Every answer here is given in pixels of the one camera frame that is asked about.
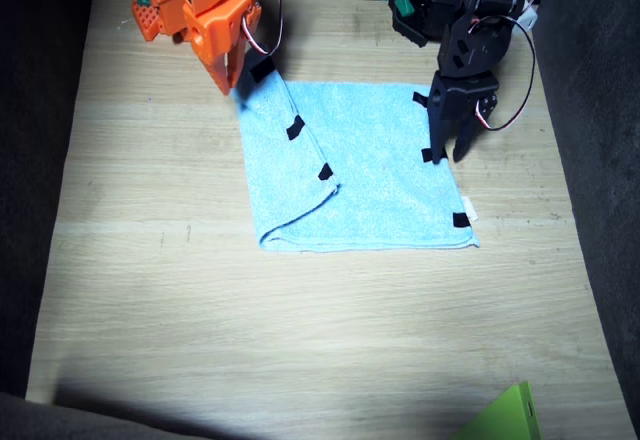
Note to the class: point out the white power adapter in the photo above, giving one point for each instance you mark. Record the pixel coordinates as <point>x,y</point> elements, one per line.
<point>529,20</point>

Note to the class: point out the grey felt side panel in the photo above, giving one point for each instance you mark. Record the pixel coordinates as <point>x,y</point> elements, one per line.
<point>600,160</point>

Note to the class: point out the green plastic wedge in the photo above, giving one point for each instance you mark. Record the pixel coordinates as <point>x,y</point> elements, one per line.
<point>510,415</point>

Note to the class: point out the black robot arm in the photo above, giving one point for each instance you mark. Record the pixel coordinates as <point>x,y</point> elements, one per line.
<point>475,45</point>

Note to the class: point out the light blue towel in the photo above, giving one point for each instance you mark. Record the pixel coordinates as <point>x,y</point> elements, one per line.
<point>380,190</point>

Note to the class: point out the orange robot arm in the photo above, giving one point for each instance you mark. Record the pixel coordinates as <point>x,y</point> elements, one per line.
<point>165,5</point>

